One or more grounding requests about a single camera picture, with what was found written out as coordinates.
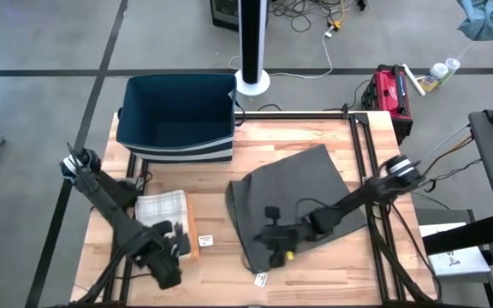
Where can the yellow plug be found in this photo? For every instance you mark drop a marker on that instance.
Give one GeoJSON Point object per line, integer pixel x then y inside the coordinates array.
{"type": "Point", "coordinates": [335, 25]}

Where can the black flat bar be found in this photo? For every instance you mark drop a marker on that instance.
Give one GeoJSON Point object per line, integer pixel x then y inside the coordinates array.
{"type": "Point", "coordinates": [465, 237]}

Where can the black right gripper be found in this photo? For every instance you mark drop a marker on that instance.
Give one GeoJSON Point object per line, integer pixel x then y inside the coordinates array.
{"type": "Point", "coordinates": [278, 239]}

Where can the yellow label wipes canister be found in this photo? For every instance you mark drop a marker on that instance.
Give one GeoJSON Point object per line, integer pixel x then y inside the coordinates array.
{"type": "Point", "coordinates": [435, 75]}

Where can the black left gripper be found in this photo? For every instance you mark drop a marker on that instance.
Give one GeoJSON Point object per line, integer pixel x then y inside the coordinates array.
{"type": "Point", "coordinates": [161, 261]}

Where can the grey towel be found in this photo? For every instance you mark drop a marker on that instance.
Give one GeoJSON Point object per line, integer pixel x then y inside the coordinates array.
{"type": "Point", "coordinates": [293, 184]}

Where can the white paper sheet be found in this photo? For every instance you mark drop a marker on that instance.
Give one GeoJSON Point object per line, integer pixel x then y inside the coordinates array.
{"type": "Point", "coordinates": [456, 261]}

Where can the white towel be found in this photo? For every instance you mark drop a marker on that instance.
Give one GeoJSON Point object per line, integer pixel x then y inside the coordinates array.
{"type": "Point", "coordinates": [161, 205]}

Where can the black aluminium table frame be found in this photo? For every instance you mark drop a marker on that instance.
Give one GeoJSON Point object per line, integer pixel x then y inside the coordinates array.
{"type": "Point", "coordinates": [293, 115]}

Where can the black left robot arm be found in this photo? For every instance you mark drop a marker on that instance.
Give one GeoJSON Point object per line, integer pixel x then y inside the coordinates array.
{"type": "Point", "coordinates": [109, 205]}

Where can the white tube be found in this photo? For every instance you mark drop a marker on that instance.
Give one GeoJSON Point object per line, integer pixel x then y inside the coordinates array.
{"type": "Point", "coordinates": [413, 80]}

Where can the teal patterned cloth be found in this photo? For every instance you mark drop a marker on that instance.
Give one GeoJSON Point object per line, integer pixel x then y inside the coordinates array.
{"type": "Point", "coordinates": [490, 19]}

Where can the red tool bag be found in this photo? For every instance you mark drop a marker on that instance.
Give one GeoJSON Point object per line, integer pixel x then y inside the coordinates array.
{"type": "Point", "coordinates": [390, 94]}

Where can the bright orange cloth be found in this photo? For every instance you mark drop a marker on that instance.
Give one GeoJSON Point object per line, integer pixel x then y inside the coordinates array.
{"type": "Point", "coordinates": [192, 222]}

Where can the navy white striped fabric bin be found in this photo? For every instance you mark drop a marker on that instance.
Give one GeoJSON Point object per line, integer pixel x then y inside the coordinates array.
{"type": "Point", "coordinates": [178, 107]}

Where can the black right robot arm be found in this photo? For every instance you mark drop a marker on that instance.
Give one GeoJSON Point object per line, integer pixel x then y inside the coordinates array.
{"type": "Point", "coordinates": [358, 197]}

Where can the clear plastic bottle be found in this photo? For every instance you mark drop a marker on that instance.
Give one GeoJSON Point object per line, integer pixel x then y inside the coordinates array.
{"type": "Point", "coordinates": [452, 66]}

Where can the black box device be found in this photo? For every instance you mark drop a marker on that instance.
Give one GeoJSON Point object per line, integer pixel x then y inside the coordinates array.
{"type": "Point", "coordinates": [225, 13]}

